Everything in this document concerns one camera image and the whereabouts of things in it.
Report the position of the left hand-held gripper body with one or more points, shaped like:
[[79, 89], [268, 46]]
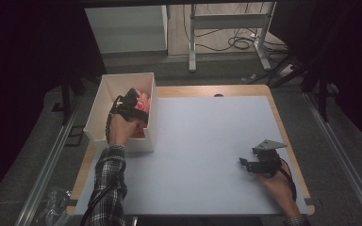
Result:
[[125, 105]]

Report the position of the black tape strip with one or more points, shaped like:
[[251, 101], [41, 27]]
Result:
[[72, 202]]

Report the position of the pale grey table mat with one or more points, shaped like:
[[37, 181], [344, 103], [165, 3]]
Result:
[[207, 150]]

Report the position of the pink glove with red logo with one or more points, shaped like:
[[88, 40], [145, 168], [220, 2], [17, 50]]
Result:
[[143, 101]]

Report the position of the white metal desk frame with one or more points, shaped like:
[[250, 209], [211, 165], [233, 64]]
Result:
[[229, 22]]

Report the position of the person's right hand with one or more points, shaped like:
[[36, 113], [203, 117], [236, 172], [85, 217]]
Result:
[[279, 190]]

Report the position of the clear plastic bag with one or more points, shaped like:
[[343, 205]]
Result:
[[55, 207]]

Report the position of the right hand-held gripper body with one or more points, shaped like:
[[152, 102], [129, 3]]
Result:
[[267, 161]]

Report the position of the aluminium floor rail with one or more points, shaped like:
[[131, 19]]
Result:
[[48, 166], [342, 157]]

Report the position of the person's left hand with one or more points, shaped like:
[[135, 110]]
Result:
[[121, 130]]

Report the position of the black metal stand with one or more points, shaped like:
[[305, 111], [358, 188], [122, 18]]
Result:
[[322, 97], [66, 100]]

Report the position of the white cabinet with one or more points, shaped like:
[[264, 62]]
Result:
[[125, 29]]

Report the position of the white box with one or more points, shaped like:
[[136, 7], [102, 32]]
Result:
[[119, 84]]

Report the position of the white power strip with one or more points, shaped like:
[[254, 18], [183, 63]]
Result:
[[285, 70]]

